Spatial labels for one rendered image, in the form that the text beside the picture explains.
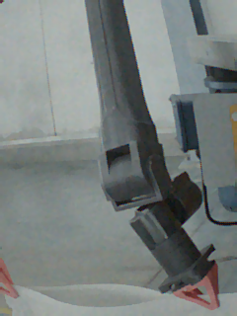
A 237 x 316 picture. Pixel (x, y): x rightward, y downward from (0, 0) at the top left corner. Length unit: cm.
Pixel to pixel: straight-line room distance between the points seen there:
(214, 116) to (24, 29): 598
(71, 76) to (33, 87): 53
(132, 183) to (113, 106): 10
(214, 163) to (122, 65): 28
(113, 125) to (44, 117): 609
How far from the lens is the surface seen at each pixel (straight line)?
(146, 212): 83
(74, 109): 671
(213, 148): 105
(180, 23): 560
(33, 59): 690
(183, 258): 84
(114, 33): 87
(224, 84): 105
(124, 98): 84
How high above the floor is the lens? 146
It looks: 13 degrees down
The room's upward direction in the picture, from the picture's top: 9 degrees counter-clockwise
